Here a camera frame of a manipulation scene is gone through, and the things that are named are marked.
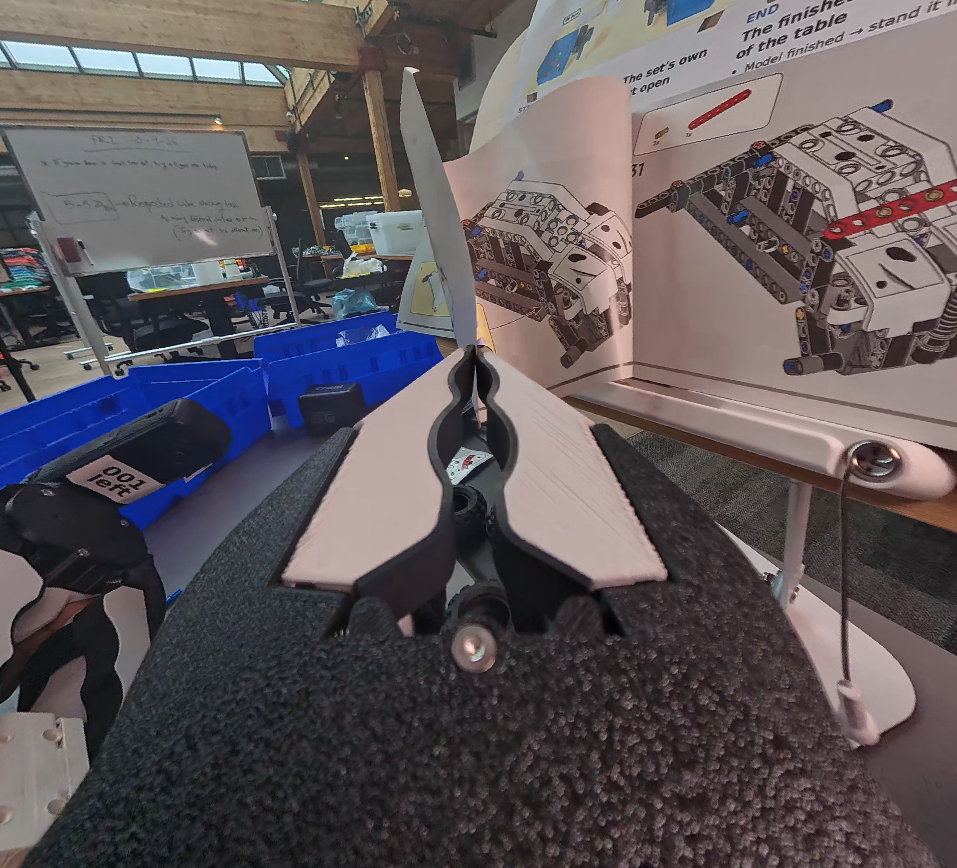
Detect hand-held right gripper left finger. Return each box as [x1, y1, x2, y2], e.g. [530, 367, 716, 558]
[281, 345, 479, 596]

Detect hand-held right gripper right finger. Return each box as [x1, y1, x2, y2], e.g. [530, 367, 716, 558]
[477, 345, 670, 592]

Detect white toy truck model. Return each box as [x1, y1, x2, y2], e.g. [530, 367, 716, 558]
[0, 713, 92, 868]

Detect toy instruction booklet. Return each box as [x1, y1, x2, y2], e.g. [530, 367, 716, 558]
[396, 67, 957, 430]

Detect printed task instruction sheet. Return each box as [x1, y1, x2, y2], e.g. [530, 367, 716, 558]
[516, 0, 957, 125]

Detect person's left hand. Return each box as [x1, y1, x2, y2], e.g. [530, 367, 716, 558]
[11, 597, 100, 669]

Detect toy sticker sheet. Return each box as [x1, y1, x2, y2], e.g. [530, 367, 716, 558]
[447, 448, 496, 489]

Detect blue plastic bag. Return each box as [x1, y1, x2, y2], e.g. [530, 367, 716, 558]
[331, 287, 380, 322]

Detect wooden table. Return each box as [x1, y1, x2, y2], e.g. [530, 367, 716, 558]
[127, 276, 272, 361]

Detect clear plastic storage boxes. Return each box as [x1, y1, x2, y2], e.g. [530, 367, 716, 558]
[321, 210, 420, 258]

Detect white whiteboard on stand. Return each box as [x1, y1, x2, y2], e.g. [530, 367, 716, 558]
[0, 124, 300, 376]

